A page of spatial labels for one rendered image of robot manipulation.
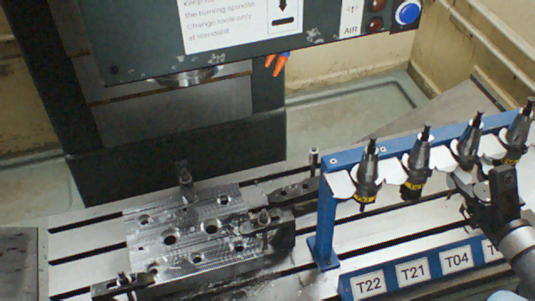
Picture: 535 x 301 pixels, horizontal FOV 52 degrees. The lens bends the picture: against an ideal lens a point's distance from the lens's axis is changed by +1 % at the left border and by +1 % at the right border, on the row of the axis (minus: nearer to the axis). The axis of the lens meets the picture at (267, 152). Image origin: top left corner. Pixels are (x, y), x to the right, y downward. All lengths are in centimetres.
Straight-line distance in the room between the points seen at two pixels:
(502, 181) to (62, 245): 102
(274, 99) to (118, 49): 107
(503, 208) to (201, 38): 66
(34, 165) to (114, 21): 153
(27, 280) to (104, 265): 42
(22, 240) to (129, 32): 126
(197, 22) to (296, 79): 151
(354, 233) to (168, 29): 85
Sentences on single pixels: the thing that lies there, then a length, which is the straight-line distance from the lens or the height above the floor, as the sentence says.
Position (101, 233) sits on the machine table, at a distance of 145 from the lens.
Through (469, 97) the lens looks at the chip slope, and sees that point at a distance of 194.
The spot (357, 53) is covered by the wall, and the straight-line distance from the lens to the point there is 221.
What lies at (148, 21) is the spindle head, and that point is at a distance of 67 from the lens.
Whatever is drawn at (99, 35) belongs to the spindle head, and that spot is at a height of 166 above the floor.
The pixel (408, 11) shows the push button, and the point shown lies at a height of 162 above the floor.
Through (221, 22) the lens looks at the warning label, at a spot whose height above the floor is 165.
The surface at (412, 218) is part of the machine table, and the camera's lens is 144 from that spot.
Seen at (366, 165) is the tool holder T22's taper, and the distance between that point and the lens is 103.
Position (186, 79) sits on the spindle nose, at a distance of 88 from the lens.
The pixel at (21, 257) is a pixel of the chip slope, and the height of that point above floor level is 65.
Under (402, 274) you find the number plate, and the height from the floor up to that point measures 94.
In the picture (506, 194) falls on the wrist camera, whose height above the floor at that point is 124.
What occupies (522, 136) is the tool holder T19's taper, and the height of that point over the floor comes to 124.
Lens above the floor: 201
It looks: 46 degrees down
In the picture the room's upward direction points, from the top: 2 degrees counter-clockwise
